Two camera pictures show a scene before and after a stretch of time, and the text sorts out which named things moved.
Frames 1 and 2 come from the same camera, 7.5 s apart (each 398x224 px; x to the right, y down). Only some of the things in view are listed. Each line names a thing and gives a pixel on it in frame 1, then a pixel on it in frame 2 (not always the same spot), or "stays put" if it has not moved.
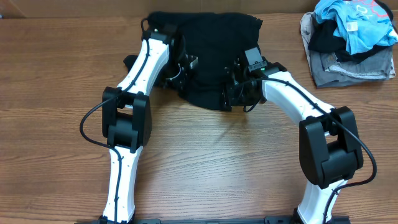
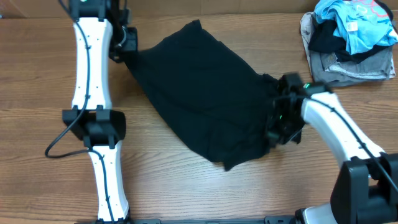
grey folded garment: x=326 y=70 stays put
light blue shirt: x=363 y=24 stays put
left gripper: x=181 y=84 → x=131 y=45
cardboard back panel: x=144 y=7 stays put
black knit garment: x=217 y=41 → x=224 y=107
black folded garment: x=322 y=38 stays put
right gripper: x=231 y=99 → x=272 y=132
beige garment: x=306 y=28 stays put
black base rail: x=219 y=220 stays put
